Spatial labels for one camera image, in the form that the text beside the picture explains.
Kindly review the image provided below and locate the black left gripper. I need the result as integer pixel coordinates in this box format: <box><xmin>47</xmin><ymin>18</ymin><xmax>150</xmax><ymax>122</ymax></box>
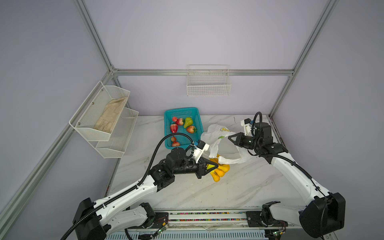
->
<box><xmin>173</xmin><ymin>156</ymin><xmax>218</xmax><ymax>179</ymax></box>

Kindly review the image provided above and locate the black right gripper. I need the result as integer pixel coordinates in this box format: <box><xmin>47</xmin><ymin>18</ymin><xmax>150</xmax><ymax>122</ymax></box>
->
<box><xmin>226</xmin><ymin>132</ymin><xmax>260</xmax><ymax>150</ymax></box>

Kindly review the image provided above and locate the yellow fake banana bunch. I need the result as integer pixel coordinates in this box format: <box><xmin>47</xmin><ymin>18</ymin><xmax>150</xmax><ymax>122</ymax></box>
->
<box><xmin>210</xmin><ymin>158</ymin><xmax>230</xmax><ymax>182</ymax></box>

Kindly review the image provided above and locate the white lemon print plastic bag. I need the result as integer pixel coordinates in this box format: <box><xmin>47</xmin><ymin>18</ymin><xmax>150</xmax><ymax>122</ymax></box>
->
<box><xmin>201</xmin><ymin>124</ymin><xmax>257</xmax><ymax>165</ymax></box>

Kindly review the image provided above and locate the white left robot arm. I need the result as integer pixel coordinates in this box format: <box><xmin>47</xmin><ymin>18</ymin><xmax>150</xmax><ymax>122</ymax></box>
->
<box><xmin>62</xmin><ymin>148</ymin><xmax>219</xmax><ymax>240</ymax></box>

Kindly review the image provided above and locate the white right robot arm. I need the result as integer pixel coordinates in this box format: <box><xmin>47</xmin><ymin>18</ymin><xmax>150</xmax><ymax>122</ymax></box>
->
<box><xmin>228</xmin><ymin>119</ymin><xmax>346</xmax><ymax>238</ymax></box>

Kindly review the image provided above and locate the small red fake fruit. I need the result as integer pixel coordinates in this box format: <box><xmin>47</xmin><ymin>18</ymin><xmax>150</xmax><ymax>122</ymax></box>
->
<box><xmin>171</xmin><ymin>137</ymin><xmax>181</xmax><ymax>147</ymax></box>

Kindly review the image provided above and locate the green fake pear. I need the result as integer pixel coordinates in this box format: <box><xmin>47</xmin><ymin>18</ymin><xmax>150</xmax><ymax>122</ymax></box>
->
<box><xmin>184</xmin><ymin>118</ymin><xmax>194</xmax><ymax>129</ymax></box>

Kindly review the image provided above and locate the red fake strawberry large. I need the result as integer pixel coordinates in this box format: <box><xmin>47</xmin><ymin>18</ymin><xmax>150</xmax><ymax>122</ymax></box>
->
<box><xmin>170</xmin><ymin>124</ymin><xmax>178</xmax><ymax>133</ymax></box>

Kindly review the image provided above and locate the teal plastic fruit basket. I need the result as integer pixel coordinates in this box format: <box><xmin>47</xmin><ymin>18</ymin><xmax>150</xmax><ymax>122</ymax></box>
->
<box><xmin>164</xmin><ymin>107</ymin><xmax>204</xmax><ymax>149</ymax></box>

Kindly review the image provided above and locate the white mesh lower shelf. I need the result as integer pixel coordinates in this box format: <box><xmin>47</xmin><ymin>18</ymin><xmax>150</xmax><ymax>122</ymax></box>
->
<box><xmin>96</xmin><ymin>108</ymin><xmax>139</xmax><ymax>159</ymax></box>

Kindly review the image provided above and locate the white mesh shelf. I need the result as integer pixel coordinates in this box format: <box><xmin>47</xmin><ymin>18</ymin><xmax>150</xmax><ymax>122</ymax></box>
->
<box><xmin>69</xmin><ymin>82</ymin><xmax>130</xmax><ymax>142</ymax></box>
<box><xmin>96</xmin><ymin>108</ymin><xmax>139</xmax><ymax>159</ymax></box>

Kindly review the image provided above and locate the beige cloth in shelf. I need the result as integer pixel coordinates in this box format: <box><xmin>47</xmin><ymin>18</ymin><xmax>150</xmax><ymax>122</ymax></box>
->
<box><xmin>94</xmin><ymin>97</ymin><xmax>128</xmax><ymax>134</ymax></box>

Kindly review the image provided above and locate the white mesh upper shelf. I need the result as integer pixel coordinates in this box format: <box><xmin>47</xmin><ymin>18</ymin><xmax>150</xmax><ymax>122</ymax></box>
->
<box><xmin>69</xmin><ymin>82</ymin><xmax>130</xmax><ymax>142</ymax></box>

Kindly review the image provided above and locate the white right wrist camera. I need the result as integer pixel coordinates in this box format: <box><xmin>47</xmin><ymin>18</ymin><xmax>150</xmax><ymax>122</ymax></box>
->
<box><xmin>241</xmin><ymin>118</ymin><xmax>255</xmax><ymax>136</ymax></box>

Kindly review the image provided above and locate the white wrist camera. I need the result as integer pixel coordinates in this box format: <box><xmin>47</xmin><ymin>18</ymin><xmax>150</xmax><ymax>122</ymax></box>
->
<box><xmin>193</xmin><ymin>140</ymin><xmax>210</xmax><ymax>164</ymax></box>
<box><xmin>241</xmin><ymin>118</ymin><xmax>255</xmax><ymax>136</ymax></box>

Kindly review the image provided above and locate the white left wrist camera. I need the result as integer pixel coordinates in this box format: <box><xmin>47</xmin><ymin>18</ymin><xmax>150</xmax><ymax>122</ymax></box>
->
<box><xmin>193</xmin><ymin>140</ymin><xmax>210</xmax><ymax>164</ymax></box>

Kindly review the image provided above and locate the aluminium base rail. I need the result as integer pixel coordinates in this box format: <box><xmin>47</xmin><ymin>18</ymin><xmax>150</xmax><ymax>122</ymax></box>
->
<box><xmin>104</xmin><ymin>209</ymin><xmax>334</xmax><ymax>240</ymax></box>

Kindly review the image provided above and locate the black left corrugated cable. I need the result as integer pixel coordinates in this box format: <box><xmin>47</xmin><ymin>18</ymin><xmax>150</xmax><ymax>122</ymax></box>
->
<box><xmin>59</xmin><ymin>132</ymin><xmax>196</xmax><ymax>240</ymax></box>

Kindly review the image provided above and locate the white wire wall basket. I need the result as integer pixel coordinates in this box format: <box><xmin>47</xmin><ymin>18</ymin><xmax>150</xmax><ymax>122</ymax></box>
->
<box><xmin>187</xmin><ymin>65</ymin><xmax>232</xmax><ymax>97</ymax></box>

